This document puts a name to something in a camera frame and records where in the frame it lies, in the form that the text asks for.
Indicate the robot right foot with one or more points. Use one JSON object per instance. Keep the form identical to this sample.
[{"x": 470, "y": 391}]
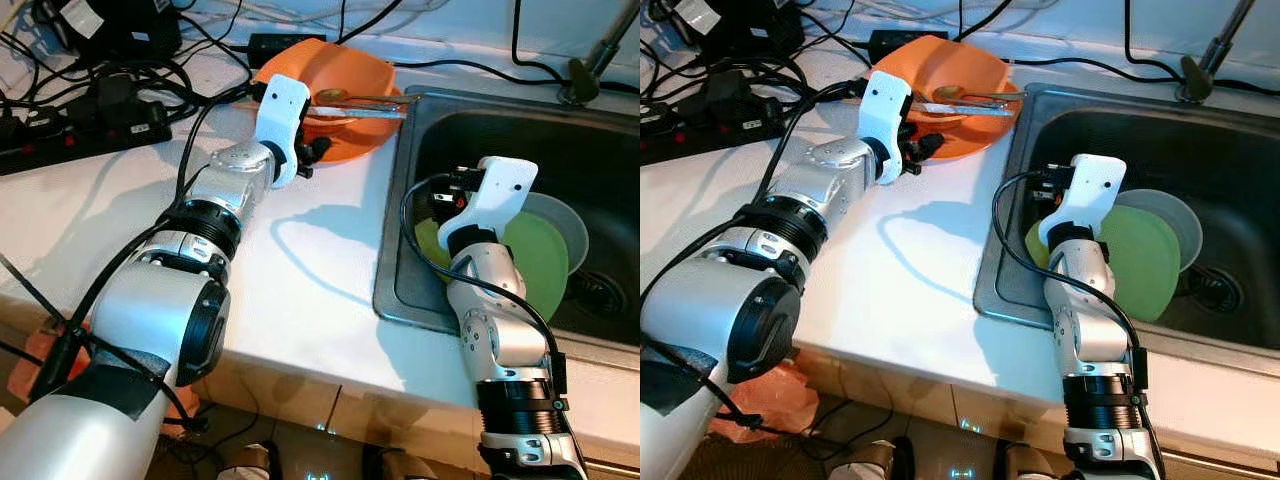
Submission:
[
  {"x": 405, "y": 468},
  {"x": 1030, "y": 465}
]

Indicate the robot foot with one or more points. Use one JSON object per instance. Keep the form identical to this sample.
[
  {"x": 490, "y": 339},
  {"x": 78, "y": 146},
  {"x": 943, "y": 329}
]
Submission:
[
  {"x": 405, "y": 468},
  {"x": 245, "y": 465},
  {"x": 1030, "y": 465},
  {"x": 865, "y": 465}
]

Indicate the black sink drain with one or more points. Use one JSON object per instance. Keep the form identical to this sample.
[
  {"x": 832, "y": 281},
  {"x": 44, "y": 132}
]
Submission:
[
  {"x": 1215, "y": 290},
  {"x": 600, "y": 295}
]

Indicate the orange plastic bag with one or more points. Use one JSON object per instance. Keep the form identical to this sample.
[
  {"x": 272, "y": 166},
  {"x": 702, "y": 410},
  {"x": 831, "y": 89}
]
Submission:
[
  {"x": 780, "y": 400},
  {"x": 30, "y": 370}
]

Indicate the green plastic plate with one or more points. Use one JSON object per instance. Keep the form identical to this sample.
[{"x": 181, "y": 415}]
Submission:
[
  {"x": 535, "y": 265},
  {"x": 1140, "y": 260}
]

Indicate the large black power brick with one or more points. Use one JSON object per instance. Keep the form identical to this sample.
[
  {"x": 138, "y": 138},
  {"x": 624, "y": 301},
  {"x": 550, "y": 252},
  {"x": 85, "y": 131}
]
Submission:
[
  {"x": 745, "y": 30},
  {"x": 120, "y": 35}
]

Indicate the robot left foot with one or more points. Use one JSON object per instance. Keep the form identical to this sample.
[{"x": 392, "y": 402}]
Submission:
[
  {"x": 865, "y": 465},
  {"x": 245, "y": 465}
]

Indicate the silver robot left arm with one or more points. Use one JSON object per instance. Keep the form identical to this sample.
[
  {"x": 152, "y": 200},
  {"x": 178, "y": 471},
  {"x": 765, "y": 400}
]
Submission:
[
  {"x": 720, "y": 310},
  {"x": 160, "y": 300}
]

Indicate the orange plastic bowl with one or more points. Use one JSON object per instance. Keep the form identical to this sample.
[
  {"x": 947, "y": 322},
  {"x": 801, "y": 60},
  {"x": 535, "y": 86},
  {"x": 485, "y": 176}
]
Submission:
[
  {"x": 950, "y": 68},
  {"x": 340, "y": 70}
]

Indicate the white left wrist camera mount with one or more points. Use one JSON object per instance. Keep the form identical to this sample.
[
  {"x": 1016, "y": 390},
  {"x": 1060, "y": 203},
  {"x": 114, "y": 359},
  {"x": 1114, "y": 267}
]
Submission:
[
  {"x": 885, "y": 105},
  {"x": 282, "y": 110}
]

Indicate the black power strip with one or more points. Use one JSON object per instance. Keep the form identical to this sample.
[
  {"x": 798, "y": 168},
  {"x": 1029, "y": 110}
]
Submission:
[
  {"x": 720, "y": 135},
  {"x": 80, "y": 140}
]

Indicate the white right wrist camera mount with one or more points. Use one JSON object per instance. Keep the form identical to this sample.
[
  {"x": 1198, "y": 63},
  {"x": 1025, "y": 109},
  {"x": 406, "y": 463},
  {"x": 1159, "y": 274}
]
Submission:
[
  {"x": 500, "y": 190},
  {"x": 1095, "y": 190}
]

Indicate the dark metal faucet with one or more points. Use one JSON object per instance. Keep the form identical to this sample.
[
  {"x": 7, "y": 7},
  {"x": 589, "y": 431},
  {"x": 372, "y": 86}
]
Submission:
[
  {"x": 1192, "y": 75},
  {"x": 580, "y": 80}
]

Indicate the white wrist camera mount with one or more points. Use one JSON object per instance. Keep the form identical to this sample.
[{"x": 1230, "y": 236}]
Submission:
[
  {"x": 885, "y": 105},
  {"x": 500, "y": 190},
  {"x": 282, "y": 110},
  {"x": 1095, "y": 190}
]

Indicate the small black power adapter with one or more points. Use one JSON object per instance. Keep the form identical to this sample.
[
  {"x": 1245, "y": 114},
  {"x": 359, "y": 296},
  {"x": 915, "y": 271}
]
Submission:
[
  {"x": 285, "y": 44},
  {"x": 905, "y": 42}
]

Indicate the golden spoon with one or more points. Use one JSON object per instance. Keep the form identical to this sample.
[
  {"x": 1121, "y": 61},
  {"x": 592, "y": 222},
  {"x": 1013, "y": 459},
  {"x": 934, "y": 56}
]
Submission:
[
  {"x": 950, "y": 92},
  {"x": 332, "y": 95}
]

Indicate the stainless steel sink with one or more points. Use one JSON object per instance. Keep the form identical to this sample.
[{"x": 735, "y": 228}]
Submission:
[
  {"x": 1200, "y": 140},
  {"x": 560, "y": 140}
]

